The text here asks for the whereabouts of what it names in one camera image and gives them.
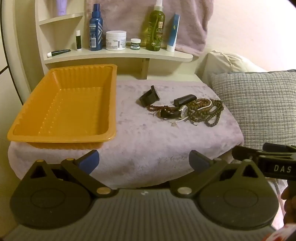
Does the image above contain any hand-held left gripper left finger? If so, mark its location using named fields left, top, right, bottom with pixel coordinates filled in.
left=24, top=149, right=114, bottom=198

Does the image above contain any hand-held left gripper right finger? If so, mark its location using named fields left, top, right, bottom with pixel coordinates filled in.
left=169, top=150, right=269, bottom=198

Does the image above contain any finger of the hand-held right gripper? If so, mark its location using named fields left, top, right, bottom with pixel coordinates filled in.
left=262, top=142, right=296, bottom=154
left=232, top=146, right=264, bottom=164

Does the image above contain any white pearl necklace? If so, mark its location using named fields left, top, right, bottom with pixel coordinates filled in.
left=171, top=100, right=213, bottom=127

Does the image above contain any long brown bead necklace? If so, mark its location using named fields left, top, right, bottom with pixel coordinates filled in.
left=185, top=98, right=224, bottom=127

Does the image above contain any silver watch black leather strap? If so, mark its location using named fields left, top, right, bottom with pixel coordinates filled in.
left=159, top=105, right=189, bottom=119

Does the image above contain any orange plastic tray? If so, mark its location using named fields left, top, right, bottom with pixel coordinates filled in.
left=7, top=64, right=118, bottom=150

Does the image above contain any glossy black case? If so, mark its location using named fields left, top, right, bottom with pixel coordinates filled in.
left=174, top=94, right=196, bottom=107

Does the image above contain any reddish brown bead strand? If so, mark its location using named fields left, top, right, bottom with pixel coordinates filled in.
left=146, top=104, right=177, bottom=114

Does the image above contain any black mesh strap watch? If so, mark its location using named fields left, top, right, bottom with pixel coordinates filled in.
left=139, top=85, right=160, bottom=107

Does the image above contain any person's right hand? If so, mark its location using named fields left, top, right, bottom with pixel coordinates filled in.
left=281, top=185, right=296, bottom=223

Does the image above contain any grey plaid pillow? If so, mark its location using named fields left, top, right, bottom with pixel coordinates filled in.
left=210, top=70, right=296, bottom=149

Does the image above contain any purple plush table blanket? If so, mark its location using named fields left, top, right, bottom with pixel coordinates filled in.
left=8, top=80, right=244, bottom=189

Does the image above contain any red and white object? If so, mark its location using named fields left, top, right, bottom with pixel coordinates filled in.
left=273, top=222, right=296, bottom=241

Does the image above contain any cream pillow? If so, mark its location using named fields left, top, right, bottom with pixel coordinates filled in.
left=203, top=50, right=266, bottom=81

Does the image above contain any cream wooden shelf unit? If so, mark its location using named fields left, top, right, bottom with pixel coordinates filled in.
left=14, top=0, right=201, bottom=102

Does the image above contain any dark green tube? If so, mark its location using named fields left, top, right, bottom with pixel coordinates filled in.
left=47, top=49, right=71, bottom=57

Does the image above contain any white cream jar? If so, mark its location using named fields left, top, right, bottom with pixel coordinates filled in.
left=106, top=31, right=127, bottom=51

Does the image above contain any blue and white tube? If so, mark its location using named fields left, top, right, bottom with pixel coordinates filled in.
left=166, top=14, right=180, bottom=52

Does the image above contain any blue spray bottle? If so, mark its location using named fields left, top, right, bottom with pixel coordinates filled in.
left=89, top=3, right=103, bottom=51

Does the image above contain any olive green spray bottle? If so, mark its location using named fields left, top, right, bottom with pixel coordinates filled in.
left=146, top=0, right=166, bottom=51

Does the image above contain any purple hanging towel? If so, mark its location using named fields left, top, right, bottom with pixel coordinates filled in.
left=87, top=0, right=214, bottom=57

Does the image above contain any lilac tube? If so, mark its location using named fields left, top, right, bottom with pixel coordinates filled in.
left=56, top=0, right=67, bottom=16

